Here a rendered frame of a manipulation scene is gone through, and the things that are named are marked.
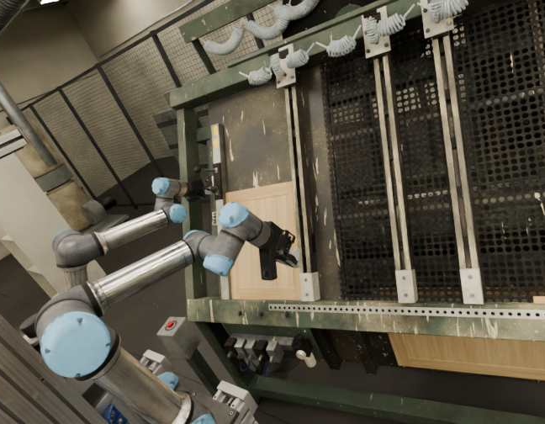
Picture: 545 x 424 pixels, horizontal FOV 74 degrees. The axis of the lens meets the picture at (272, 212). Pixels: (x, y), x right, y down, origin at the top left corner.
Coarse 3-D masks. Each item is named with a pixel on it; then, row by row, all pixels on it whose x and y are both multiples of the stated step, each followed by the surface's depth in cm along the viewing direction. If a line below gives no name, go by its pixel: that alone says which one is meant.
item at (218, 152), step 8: (216, 136) 197; (216, 152) 196; (224, 152) 198; (216, 160) 196; (224, 160) 198; (224, 168) 197; (224, 176) 196; (224, 184) 195; (224, 192) 194; (216, 200) 195; (224, 200) 194; (216, 208) 195; (224, 280) 190; (224, 288) 190; (224, 296) 190
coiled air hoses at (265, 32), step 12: (312, 0) 184; (276, 12) 194; (288, 12) 191; (300, 12) 189; (252, 24) 203; (276, 24) 197; (240, 36) 209; (264, 36) 202; (276, 36) 201; (204, 48) 222; (216, 48) 218; (228, 48) 214
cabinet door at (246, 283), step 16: (240, 192) 190; (256, 192) 184; (272, 192) 179; (288, 192) 174; (256, 208) 184; (272, 208) 179; (288, 208) 174; (288, 224) 174; (240, 256) 188; (256, 256) 183; (240, 272) 188; (256, 272) 183; (288, 272) 173; (240, 288) 187; (256, 288) 182; (272, 288) 177; (288, 288) 172
